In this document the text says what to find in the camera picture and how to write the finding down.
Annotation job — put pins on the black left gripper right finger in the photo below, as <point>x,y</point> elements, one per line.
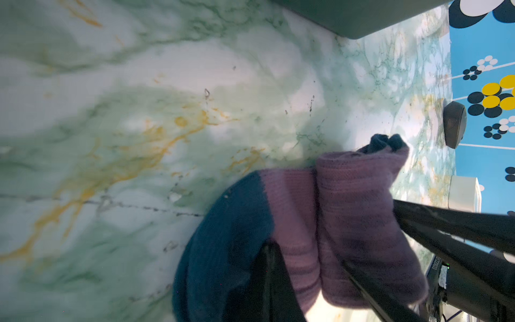
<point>445,232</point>

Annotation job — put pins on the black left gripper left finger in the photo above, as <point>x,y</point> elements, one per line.
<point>270,295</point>

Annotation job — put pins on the purple teal sock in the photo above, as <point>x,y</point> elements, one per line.
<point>339,210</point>

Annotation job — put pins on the green compartment tray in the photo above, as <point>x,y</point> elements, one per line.
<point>355,19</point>

